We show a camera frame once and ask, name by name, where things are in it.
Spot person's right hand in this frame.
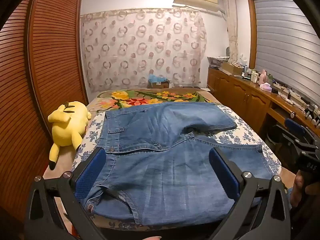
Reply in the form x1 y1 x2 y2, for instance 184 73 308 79
291 174 320 212

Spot row of toiletry bottles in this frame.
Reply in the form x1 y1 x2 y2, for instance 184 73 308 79
241 65 260 83

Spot long wooden sideboard cabinet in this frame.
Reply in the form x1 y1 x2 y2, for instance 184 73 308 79
207 67 320 140

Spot yellow plush toy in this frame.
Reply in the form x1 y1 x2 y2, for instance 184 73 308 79
48 101 92 170

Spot stack of printed papers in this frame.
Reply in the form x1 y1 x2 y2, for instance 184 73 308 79
207 56 230 69

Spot open cardboard box on sideboard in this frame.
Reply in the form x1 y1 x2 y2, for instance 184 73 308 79
221 62 243 76

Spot grey window blind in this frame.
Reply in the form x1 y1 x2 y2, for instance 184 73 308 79
252 0 320 105

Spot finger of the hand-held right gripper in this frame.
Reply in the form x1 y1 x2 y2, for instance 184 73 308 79
274 124 316 156
284 118 316 143

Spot blue denim pants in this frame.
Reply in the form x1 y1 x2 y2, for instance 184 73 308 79
80 102 275 224

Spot tied-back beige curtain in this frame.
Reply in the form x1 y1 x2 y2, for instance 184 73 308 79
222 0 238 63

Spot brown louvred wooden wardrobe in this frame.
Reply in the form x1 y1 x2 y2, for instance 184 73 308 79
0 0 89 220

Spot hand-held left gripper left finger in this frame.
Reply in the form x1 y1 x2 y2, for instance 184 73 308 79
24 147 110 240

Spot cardboard box by curtain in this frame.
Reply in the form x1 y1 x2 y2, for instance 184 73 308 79
147 79 170 89

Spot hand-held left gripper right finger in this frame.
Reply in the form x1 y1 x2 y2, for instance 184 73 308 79
209 147 293 240

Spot circle-pattern sheer curtain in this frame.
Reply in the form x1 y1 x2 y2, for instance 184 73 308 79
80 8 208 93

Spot wooden window frame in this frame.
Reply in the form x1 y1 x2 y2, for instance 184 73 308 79
246 0 258 70

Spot blue floral white cloth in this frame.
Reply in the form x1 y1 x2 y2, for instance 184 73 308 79
71 104 283 230

